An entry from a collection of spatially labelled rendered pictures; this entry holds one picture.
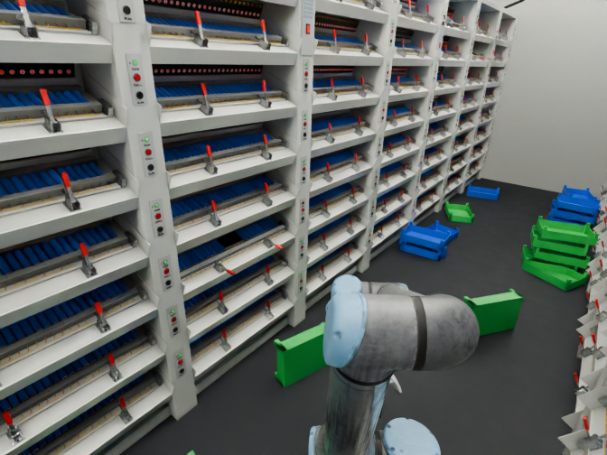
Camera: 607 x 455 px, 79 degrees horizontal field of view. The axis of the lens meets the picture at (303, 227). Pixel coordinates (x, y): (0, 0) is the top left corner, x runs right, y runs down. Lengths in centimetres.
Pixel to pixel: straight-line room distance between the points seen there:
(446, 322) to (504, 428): 120
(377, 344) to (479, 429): 119
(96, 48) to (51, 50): 9
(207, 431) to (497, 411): 114
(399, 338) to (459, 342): 9
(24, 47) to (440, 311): 94
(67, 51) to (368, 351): 88
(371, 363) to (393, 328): 6
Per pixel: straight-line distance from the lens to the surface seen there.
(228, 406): 166
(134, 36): 110
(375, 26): 215
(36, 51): 102
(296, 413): 162
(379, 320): 57
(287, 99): 156
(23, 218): 107
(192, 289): 136
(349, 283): 115
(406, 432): 115
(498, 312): 214
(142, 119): 110
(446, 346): 60
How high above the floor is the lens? 127
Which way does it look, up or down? 25 degrees down
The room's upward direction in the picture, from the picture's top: 2 degrees clockwise
